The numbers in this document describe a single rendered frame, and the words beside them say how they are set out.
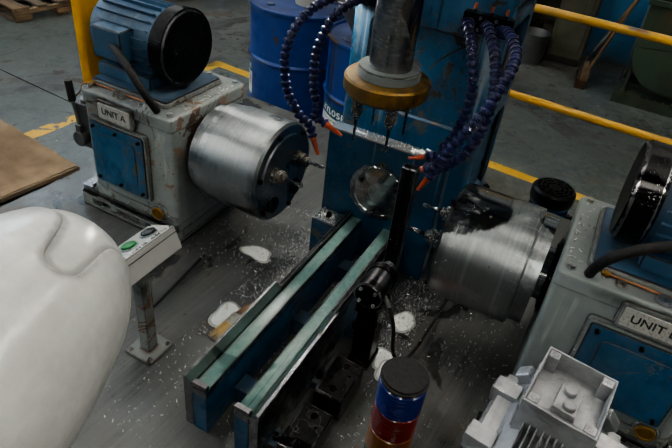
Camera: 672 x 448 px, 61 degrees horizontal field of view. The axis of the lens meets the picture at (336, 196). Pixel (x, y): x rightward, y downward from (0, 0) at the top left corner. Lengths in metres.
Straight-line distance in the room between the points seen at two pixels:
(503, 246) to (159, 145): 0.81
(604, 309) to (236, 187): 0.78
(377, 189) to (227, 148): 0.37
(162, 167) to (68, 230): 1.02
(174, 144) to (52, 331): 1.04
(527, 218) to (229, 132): 0.67
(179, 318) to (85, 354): 0.98
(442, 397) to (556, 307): 0.31
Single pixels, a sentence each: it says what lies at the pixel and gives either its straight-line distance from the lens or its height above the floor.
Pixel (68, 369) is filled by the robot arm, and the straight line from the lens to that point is 0.37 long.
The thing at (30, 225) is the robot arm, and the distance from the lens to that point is 0.42.
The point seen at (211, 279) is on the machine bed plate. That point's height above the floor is 0.80.
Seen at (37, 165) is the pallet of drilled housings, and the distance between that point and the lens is 3.23.
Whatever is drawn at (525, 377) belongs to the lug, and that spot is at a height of 1.08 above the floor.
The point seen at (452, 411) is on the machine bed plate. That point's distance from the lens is 1.25.
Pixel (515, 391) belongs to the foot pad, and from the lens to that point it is 0.95.
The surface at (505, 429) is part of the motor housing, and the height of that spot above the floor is 1.07.
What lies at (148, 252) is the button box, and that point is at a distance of 1.11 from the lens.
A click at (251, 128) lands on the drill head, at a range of 1.32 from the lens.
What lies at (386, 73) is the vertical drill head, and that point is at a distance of 1.15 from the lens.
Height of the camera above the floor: 1.77
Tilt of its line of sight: 34 degrees down
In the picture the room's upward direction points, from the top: 7 degrees clockwise
